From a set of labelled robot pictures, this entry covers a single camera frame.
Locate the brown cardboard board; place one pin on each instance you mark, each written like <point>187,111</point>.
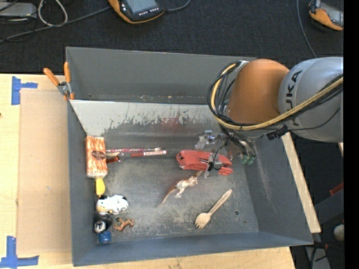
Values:
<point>42,164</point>

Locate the pink patterned pencil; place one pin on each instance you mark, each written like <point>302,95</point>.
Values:
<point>131,150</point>

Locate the orange white toy ice lolly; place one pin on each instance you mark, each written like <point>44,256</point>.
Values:
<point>96,157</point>

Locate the red and white pen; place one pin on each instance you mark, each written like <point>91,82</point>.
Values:
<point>148,153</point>

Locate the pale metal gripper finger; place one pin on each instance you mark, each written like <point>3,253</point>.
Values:
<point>208,173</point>
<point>206,138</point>

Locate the black-haired toy figure blue base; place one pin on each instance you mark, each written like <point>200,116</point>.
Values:
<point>101,224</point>

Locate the small brown toy deer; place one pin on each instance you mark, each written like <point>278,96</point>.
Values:
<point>123,224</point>

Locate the grey metal bin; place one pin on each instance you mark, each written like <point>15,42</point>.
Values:
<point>157,183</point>

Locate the black and white toy dog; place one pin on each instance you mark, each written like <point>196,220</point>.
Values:
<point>112,204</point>

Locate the brown toy dinosaur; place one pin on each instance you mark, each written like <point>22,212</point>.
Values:
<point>182,185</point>

